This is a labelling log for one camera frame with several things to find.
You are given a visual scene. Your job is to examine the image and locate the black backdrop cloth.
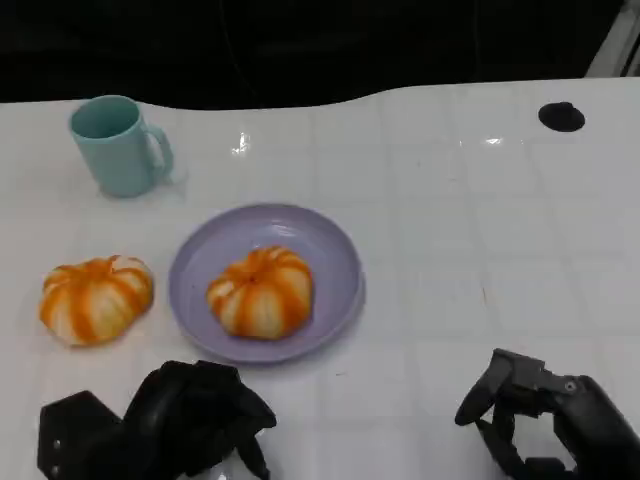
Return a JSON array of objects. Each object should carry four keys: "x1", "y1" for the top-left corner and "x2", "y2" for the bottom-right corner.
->
[{"x1": 0, "y1": 0, "x2": 619, "y2": 111}]

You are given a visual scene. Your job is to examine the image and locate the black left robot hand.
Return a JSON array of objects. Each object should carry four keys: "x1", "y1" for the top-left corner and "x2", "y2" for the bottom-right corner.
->
[{"x1": 121, "y1": 359, "x2": 278, "y2": 480}]

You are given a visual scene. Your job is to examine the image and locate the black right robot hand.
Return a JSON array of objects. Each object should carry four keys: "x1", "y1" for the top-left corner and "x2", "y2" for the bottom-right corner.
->
[{"x1": 453, "y1": 347, "x2": 640, "y2": 480}]

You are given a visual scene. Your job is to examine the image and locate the lilac plate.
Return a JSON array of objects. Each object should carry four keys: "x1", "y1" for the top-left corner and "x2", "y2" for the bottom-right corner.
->
[{"x1": 168, "y1": 202, "x2": 368, "y2": 365}]

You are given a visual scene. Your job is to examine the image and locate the pale green mug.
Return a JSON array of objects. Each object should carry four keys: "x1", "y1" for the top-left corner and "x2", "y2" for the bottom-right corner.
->
[{"x1": 68, "y1": 94, "x2": 175, "y2": 199}]

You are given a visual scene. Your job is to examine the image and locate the orange and white bread roll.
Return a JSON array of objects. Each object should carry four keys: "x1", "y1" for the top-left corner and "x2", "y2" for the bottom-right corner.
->
[
  {"x1": 38, "y1": 254, "x2": 155, "y2": 348},
  {"x1": 206, "y1": 245, "x2": 315, "y2": 342}
]

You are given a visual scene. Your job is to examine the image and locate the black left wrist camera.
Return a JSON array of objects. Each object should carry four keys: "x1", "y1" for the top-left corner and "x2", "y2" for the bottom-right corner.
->
[{"x1": 36, "y1": 390, "x2": 127, "y2": 480}]

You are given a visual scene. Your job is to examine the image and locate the black round table grommet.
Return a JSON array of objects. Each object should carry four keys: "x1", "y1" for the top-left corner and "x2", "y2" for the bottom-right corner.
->
[{"x1": 537, "y1": 101, "x2": 586, "y2": 133}]

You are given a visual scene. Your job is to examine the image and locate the white metal frame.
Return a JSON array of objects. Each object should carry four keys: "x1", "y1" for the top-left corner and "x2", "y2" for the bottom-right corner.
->
[{"x1": 583, "y1": 0, "x2": 640, "y2": 79}]

